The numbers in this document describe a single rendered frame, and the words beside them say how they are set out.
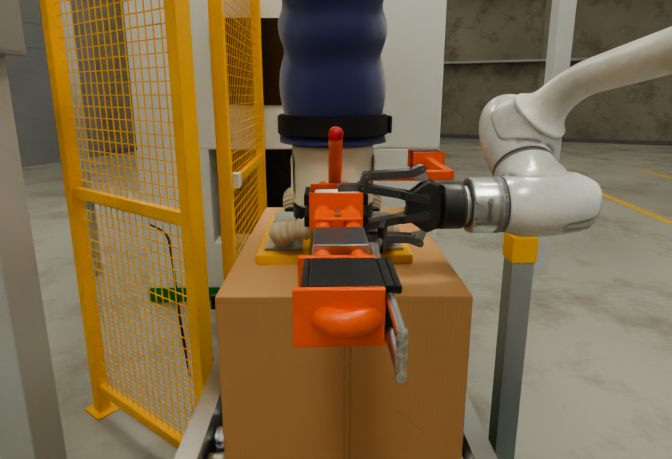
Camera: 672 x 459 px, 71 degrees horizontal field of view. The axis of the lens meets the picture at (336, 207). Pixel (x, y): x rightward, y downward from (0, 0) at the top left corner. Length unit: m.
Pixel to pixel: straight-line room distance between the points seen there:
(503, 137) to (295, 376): 0.52
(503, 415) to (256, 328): 0.95
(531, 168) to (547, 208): 0.07
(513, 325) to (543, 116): 0.71
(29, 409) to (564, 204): 1.62
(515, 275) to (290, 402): 0.74
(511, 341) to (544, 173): 0.73
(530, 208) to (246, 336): 0.48
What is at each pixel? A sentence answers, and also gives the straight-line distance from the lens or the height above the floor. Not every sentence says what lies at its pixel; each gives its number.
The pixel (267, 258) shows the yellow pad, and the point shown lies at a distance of 0.87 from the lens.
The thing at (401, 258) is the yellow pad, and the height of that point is 1.07.
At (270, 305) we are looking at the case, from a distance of 0.75.
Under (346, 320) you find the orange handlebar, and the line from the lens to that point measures 0.37.
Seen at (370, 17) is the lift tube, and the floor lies 1.50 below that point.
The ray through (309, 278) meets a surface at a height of 1.21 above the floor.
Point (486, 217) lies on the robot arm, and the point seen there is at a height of 1.18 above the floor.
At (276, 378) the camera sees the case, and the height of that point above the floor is 0.92.
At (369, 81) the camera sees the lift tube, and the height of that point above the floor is 1.38.
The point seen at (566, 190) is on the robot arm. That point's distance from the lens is 0.79.
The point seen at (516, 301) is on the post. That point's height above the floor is 0.82.
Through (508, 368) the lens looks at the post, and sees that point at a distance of 1.47.
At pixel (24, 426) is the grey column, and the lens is 1.88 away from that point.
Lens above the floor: 1.36
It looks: 13 degrees down
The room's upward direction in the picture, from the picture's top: straight up
